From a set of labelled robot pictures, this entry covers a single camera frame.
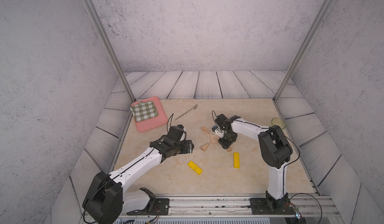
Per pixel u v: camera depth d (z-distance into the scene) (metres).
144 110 1.12
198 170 0.85
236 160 0.89
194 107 1.15
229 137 0.81
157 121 1.08
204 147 0.93
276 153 0.52
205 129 1.01
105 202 0.40
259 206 0.72
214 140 0.96
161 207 0.73
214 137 0.97
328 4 0.73
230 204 0.74
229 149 0.91
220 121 0.80
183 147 0.73
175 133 0.64
